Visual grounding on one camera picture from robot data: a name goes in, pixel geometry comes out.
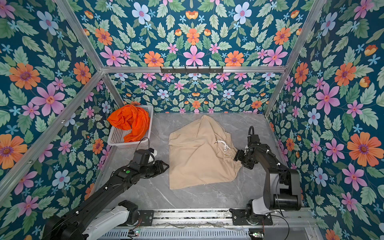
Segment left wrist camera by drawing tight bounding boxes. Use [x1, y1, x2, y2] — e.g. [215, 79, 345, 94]
[132, 148, 157, 166]

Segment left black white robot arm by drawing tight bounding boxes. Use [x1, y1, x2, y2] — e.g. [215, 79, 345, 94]
[42, 148, 169, 240]

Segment black hook rail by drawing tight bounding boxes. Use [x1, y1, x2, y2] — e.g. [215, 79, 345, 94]
[160, 67, 224, 74]

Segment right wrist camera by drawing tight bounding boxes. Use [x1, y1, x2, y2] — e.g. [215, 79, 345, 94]
[247, 126, 260, 147]

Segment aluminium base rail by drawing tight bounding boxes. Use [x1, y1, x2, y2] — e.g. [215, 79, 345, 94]
[98, 207, 317, 229]

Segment beige drawstring shorts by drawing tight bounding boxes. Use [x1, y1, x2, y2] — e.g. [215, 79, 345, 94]
[169, 116, 242, 190]

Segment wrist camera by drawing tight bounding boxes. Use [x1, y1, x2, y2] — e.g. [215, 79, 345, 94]
[247, 126, 260, 147]
[132, 148, 157, 166]

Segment orange shorts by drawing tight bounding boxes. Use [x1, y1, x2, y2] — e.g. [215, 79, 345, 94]
[108, 105, 151, 143]

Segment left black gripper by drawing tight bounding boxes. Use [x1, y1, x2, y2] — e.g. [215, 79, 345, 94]
[139, 159, 172, 179]

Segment white vented cable duct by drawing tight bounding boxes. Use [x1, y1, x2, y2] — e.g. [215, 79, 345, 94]
[100, 229, 251, 240]

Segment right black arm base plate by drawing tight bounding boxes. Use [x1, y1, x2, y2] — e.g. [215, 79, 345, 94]
[229, 209, 273, 226]

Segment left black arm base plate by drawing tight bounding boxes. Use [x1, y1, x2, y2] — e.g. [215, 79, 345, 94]
[125, 210, 155, 227]

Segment white perforated plastic basket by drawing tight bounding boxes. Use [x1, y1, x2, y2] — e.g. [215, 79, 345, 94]
[108, 105, 154, 147]

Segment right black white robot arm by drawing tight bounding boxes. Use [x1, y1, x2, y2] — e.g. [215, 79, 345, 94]
[234, 134, 302, 225]

